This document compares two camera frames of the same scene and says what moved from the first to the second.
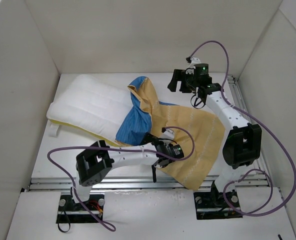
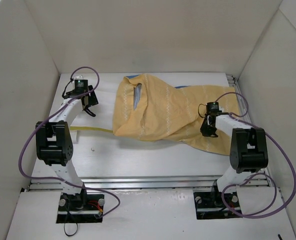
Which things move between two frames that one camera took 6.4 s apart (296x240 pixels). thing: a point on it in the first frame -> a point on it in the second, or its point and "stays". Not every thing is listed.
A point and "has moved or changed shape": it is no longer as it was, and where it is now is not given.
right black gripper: [179, 80] -> [207, 125]
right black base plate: [211, 205] stays
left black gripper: [149, 138] -> [91, 99]
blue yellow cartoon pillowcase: [202, 136] has moved or changed shape
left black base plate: [68, 212] stays
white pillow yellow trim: [94, 106] has moved or changed shape
